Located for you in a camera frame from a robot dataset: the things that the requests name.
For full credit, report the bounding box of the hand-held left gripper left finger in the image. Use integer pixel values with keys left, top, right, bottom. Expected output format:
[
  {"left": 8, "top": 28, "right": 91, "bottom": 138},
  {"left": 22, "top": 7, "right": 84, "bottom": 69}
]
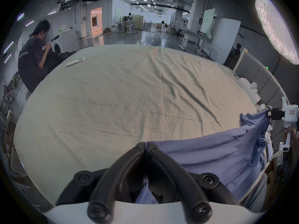
[{"left": 56, "top": 142, "right": 146, "bottom": 223}]

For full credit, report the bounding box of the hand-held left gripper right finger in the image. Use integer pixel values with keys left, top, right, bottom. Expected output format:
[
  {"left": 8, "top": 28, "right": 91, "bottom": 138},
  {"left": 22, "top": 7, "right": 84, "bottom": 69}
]
[{"left": 146, "top": 142, "right": 240, "bottom": 223}]

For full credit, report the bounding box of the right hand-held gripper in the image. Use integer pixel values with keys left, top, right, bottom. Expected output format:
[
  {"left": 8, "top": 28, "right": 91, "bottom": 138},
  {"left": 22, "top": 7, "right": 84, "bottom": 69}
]
[{"left": 266, "top": 97, "right": 299, "bottom": 152}]

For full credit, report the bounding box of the blue shirt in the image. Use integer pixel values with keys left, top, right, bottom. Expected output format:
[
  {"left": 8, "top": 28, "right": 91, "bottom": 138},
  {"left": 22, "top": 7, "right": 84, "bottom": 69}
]
[{"left": 135, "top": 105, "right": 275, "bottom": 213}]

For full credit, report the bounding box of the person's right hand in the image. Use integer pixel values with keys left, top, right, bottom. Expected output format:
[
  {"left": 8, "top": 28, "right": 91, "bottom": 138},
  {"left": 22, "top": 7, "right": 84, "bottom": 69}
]
[{"left": 284, "top": 126, "right": 299, "bottom": 152}]

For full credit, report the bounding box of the spare white hand-held gripper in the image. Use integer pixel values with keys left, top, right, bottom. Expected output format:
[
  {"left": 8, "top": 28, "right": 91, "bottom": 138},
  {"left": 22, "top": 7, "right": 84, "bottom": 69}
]
[{"left": 238, "top": 77, "right": 261, "bottom": 106}]

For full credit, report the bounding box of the grey padded headboard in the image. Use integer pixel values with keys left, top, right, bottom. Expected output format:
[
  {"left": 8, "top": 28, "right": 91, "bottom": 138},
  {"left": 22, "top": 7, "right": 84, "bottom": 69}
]
[{"left": 236, "top": 51, "right": 292, "bottom": 157}]

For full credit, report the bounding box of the white-legged table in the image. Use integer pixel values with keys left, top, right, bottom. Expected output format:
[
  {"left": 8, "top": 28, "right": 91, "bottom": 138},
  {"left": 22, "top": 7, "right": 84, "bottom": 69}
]
[{"left": 179, "top": 29, "right": 213, "bottom": 56}]

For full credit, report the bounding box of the white remote control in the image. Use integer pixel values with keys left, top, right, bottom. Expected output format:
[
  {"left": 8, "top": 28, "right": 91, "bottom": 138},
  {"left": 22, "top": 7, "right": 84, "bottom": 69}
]
[{"left": 66, "top": 57, "right": 85, "bottom": 67}]

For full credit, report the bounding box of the white washing machine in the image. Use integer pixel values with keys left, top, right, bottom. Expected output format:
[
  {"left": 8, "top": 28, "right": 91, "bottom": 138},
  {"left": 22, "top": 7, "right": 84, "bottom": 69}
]
[{"left": 50, "top": 27, "right": 81, "bottom": 54}]

